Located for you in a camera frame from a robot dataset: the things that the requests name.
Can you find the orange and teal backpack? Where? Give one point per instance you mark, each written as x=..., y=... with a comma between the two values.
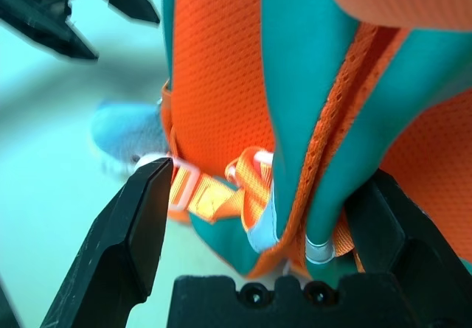
x=221, y=84

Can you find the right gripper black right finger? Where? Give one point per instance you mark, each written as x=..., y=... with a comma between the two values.
x=405, y=239

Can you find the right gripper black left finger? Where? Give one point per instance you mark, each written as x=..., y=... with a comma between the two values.
x=121, y=239

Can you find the grey white plush fish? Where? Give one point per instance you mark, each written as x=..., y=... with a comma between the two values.
x=125, y=132

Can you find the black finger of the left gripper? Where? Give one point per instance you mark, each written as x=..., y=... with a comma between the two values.
x=44, y=26
x=125, y=0

